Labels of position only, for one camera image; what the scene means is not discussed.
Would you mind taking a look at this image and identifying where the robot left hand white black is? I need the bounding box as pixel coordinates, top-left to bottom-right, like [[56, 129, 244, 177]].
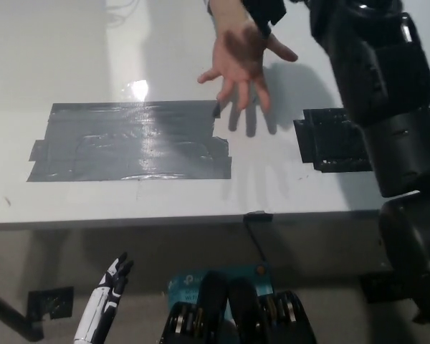
[[73, 252, 135, 344]]

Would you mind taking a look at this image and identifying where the person's bare hand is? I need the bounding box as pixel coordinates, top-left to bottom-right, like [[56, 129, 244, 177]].
[[196, 16, 299, 113]]

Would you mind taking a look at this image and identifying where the black desk leg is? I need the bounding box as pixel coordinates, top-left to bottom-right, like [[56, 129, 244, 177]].
[[0, 286, 44, 341]]

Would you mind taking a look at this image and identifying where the black tape spot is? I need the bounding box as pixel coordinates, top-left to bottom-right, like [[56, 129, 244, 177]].
[[292, 107, 373, 173]]

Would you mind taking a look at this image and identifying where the black ribbed robot torso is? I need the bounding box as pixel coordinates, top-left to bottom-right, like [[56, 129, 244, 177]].
[[159, 271, 316, 344]]

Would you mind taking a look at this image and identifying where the black floor tape mark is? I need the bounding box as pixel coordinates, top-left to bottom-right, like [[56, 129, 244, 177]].
[[27, 286, 75, 320]]

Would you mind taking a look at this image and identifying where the teal router box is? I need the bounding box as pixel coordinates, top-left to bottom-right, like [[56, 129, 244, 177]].
[[167, 264, 273, 320]]

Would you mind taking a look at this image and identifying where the large grey tape patch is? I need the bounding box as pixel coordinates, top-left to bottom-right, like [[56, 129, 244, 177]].
[[27, 101, 232, 183]]

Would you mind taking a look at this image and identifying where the small black tape piece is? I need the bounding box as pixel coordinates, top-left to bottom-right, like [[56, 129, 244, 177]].
[[243, 210, 273, 222]]

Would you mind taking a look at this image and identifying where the black cable under desk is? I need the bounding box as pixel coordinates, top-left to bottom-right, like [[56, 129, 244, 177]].
[[245, 218, 269, 262]]

